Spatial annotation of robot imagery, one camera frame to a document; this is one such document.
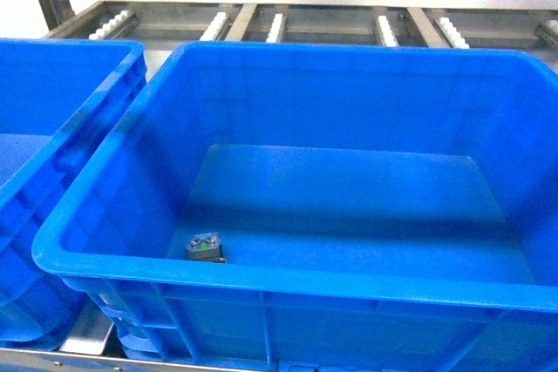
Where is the metal roller rack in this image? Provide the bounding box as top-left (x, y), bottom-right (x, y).
top-left (1, 0), bottom-right (557, 371)

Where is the blue crate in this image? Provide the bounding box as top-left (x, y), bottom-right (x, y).
top-left (32, 42), bottom-right (557, 371)
top-left (1, 38), bottom-right (147, 350)

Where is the blue crate left upper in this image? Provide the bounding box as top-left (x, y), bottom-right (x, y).
top-left (1, 38), bottom-right (147, 350)

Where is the red mushroom push button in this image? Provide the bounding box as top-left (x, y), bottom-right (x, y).
top-left (186, 232), bottom-right (226, 263)

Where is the blue crate centre upper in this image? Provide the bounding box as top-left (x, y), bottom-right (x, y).
top-left (32, 42), bottom-right (557, 371)

